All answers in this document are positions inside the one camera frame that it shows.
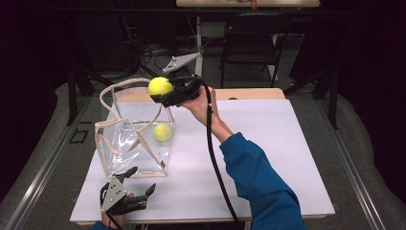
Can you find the orange item on desk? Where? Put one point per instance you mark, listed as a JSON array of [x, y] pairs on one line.
[[253, 4]]

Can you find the aluminium floor rail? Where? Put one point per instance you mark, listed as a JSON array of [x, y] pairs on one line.
[[48, 164], [351, 166]]

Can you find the white-legged wooden desk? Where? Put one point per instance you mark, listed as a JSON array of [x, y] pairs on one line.
[[199, 38]]

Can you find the light wooden table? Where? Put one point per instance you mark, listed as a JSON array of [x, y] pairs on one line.
[[252, 94]]

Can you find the white table board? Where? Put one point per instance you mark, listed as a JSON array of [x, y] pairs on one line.
[[281, 143]]

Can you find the black square floor frame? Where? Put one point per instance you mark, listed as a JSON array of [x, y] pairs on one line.
[[71, 136]]

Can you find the black folding chair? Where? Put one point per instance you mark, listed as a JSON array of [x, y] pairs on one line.
[[249, 44]]

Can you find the yellow tennis ball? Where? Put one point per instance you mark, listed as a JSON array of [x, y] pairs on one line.
[[162, 132], [160, 86]]

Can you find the black metal stand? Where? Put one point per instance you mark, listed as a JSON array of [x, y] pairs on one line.
[[333, 99]]

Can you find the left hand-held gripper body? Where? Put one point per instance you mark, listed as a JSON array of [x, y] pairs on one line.
[[114, 194]]

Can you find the person's left hand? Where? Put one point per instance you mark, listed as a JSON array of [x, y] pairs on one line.
[[110, 219]]

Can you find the clear plastic tote bag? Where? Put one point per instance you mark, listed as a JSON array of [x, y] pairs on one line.
[[140, 156]]

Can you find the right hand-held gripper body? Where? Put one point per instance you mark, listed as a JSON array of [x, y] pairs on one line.
[[186, 89]]

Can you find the black metal crossbar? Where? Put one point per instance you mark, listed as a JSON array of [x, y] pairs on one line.
[[127, 10]]

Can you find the person's right hand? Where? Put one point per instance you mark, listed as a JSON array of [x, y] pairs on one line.
[[199, 107]]

